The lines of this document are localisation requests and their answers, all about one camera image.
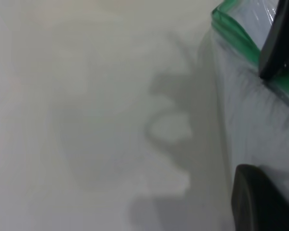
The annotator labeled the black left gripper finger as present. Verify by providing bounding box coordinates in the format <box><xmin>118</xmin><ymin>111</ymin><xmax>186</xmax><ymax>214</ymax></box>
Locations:
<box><xmin>232</xmin><ymin>164</ymin><xmax>289</xmax><ymax>231</ymax></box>

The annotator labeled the transparent zipper bag green edge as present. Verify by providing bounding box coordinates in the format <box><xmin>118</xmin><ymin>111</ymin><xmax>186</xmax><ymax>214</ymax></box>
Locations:
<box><xmin>198</xmin><ymin>0</ymin><xmax>289</xmax><ymax>210</ymax></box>

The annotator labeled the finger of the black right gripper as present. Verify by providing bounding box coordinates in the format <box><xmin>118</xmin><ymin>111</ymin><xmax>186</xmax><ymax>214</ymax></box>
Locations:
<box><xmin>258</xmin><ymin>0</ymin><xmax>289</xmax><ymax>81</ymax></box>

